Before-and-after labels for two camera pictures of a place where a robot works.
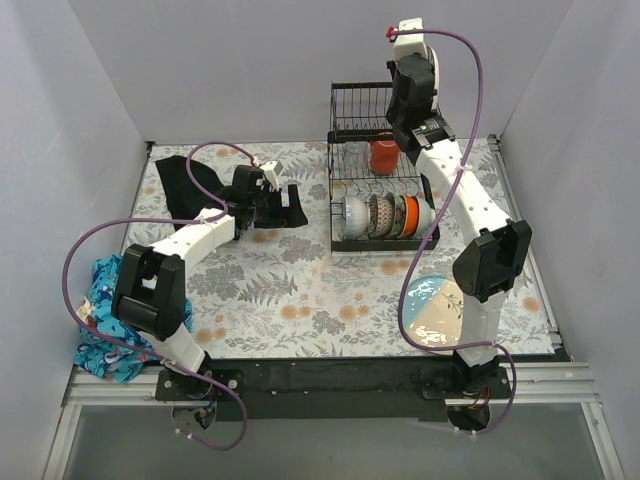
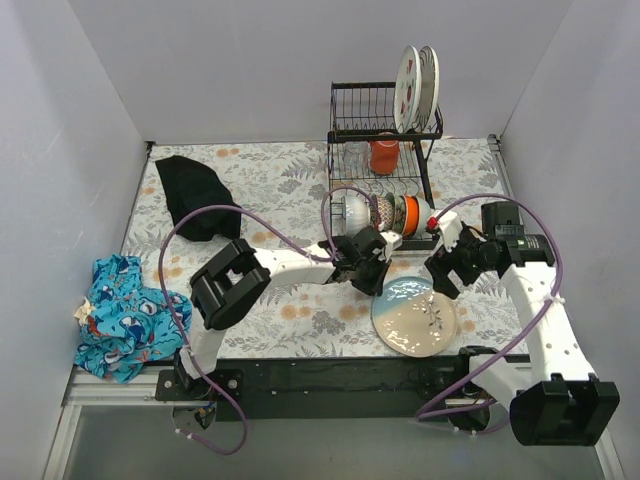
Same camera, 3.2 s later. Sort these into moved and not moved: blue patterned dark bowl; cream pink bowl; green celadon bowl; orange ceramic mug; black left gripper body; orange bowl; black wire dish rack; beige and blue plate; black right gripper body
Moved: black right gripper body; black left gripper body; beige and blue plate
Not moved: orange ceramic mug; blue patterned dark bowl; black wire dish rack; cream pink bowl; orange bowl; green celadon bowl
